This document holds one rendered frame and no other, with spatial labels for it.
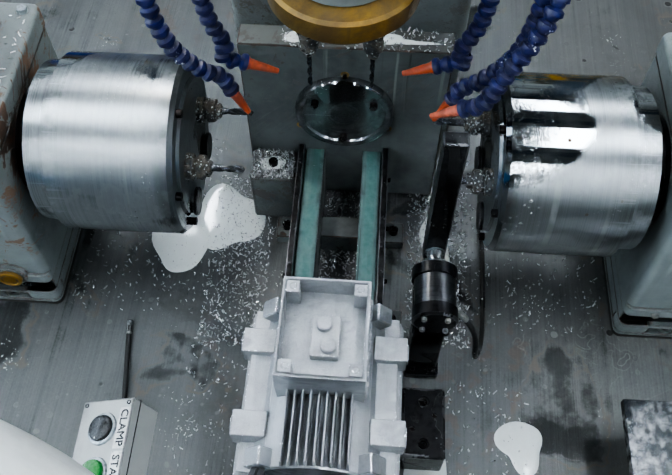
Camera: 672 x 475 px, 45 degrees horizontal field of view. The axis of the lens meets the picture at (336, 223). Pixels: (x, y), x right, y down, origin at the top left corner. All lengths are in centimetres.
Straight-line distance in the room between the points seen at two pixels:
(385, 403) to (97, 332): 54
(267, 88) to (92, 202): 30
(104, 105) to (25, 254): 28
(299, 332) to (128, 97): 38
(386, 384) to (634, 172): 41
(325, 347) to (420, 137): 48
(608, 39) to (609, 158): 68
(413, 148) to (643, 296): 41
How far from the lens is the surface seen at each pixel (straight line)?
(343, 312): 93
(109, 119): 108
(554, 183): 105
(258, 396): 95
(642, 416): 117
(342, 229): 131
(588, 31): 172
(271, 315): 97
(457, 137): 91
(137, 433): 96
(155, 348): 129
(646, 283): 122
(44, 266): 129
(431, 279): 104
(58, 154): 110
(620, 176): 107
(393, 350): 96
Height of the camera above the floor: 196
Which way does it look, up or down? 58 degrees down
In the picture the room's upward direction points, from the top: straight up
